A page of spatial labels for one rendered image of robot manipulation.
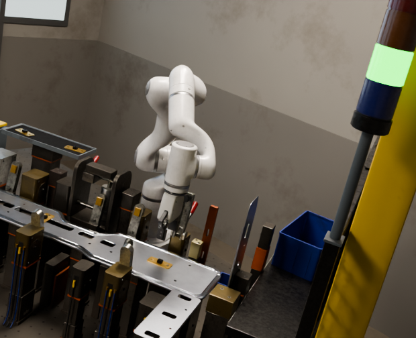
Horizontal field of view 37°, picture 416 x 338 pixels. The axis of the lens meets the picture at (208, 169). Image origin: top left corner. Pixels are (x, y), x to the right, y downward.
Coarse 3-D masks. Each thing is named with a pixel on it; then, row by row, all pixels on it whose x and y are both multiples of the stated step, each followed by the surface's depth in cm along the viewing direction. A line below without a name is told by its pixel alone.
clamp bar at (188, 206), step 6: (186, 198) 217; (192, 198) 219; (186, 204) 221; (192, 204) 220; (186, 210) 221; (180, 216) 222; (186, 216) 220; (180, 222) 222; (186, 222) 220; (174, 234) 222; (180, 234) 221
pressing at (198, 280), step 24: (0, 192) 236; (0, 216) 219; (24, 216) 223; (72, 240) 214; (96, 240) 218; (120, 240) 221; (144, 264) 209; (192, 264) 216; (168, 288) 199; (192, 288) 201
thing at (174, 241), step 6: (174, 240) 223; (180, 240) 222; (186, 240) 224; (168, 246) 225; (174, 246) 224; (180, 246) 223; (186, 246) 226; (174, 252) 224; (180, 252) 224; (186, 252) 229
